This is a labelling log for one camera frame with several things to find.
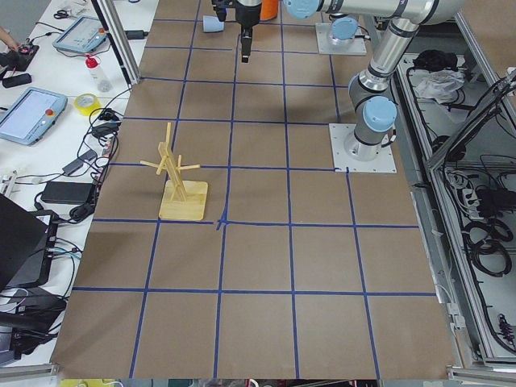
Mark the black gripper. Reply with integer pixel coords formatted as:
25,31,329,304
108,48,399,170
212,0,260,63

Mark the wooden cup tree stand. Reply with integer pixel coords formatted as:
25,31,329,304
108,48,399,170
139,123,209,221

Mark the person hand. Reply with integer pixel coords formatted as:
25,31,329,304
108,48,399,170
0,27,20,51

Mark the orange can-shaped container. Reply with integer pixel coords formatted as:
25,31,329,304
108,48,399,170
260,0,279,21

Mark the red-capped squeeze bottle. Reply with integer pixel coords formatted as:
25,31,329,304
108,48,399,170
85,55,112,93

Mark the teach pendant far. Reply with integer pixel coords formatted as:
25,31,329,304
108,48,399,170
52,16,106,54

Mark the teach pendant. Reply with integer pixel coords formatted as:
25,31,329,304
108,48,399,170
1,87,68,145
52,16,106,54

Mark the yellow tape roll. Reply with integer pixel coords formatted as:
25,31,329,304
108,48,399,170
73,93,102,116

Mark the crumpled white cloth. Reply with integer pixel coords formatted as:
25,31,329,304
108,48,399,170
414,69,465,103

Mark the teach pendant near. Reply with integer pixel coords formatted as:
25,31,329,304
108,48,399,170
1,87,68,145

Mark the black power adapter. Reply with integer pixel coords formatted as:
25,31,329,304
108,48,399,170
41,181,94,205

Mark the black laptop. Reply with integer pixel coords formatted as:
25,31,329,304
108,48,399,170
1,196,57,290

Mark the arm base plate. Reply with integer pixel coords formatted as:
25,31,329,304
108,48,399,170
328,123,397,173
315,23,367,56

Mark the aluminium frame post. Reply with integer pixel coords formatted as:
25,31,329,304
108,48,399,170
91,0,140,86

